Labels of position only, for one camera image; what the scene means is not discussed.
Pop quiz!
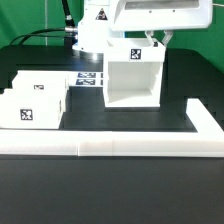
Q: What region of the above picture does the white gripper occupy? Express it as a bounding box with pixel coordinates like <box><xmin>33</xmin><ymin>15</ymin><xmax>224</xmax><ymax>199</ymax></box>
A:
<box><xmin>108</xmin><ymin>0</ymin><xmax>213</xmax><ymax>47</ymax></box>

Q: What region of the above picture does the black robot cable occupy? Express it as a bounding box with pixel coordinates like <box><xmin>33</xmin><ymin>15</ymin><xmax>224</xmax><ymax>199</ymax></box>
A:
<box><xmin>9</xmin><ymin>0</ymin><xmax>80</xmax><ymax>46</ymax></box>

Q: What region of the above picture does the white marker sheet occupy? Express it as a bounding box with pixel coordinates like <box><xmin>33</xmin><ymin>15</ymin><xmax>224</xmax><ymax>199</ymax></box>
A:
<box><xmin>69</xmin><ymin>71</ymin><xmax>103</xmax><ymax>87</ymax></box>

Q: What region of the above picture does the white drawer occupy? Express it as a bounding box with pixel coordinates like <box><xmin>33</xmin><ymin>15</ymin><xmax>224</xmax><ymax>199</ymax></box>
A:
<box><xmin>12</xmin><ymin>70</ymin><xmax>69</xmax><ymax>97</ymax></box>
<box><xmin>0</xmin><ymin>90</ymin><xmax>66</xmax><ymax>129</ymax></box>

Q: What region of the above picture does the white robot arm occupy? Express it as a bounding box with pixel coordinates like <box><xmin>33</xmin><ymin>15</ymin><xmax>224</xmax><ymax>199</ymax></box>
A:
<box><xmin>73</xmin><ymin>0</ymin><xmax>213</xmax><ymax>60</ymax></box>

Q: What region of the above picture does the white front drawer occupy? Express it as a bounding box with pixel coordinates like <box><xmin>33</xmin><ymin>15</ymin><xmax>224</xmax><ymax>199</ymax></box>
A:
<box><xmin>0</xmin><ymin>90</ymin><xmax>66</xmax><ymax>129</ymax></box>

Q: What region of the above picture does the white drawer cabinet box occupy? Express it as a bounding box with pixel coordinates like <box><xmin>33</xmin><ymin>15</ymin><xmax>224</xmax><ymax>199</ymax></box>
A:
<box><xmin>103</xmin><ymin>38</ymin><xmax>166</xmax><ymax>108</ymax></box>

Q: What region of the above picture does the white L-shaped fence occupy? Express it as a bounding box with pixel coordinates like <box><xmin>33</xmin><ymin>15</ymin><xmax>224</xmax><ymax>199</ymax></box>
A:
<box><xmin>0</xmin><ymin>98</ymin><xmax>224</xmax><ymax>158</ymax></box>

